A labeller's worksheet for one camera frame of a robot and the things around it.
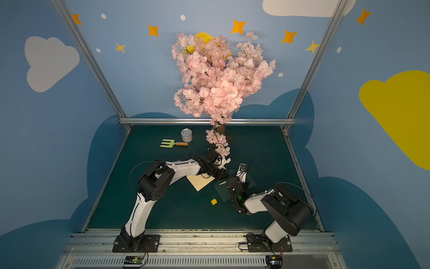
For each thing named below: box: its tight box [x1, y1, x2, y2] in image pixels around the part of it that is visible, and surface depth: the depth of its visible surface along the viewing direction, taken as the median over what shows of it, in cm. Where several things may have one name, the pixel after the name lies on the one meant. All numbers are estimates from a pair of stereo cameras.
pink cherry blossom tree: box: [171, 32, 276, 156], surface depth 74 cm
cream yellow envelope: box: [186, 172, 216, 192], surface depth 94 cm
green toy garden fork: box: [159, 138, 189, 148], surface depth 113 cm
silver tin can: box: [180, 127, 193, 143], surface depth 113 cm
